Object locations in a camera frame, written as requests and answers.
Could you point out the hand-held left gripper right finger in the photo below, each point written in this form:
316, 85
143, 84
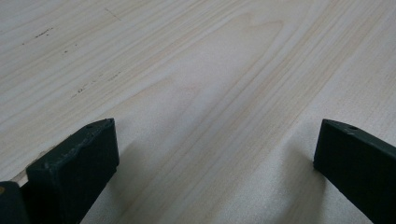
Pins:
358, 165

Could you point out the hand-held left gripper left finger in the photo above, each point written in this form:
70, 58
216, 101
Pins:
71, 174

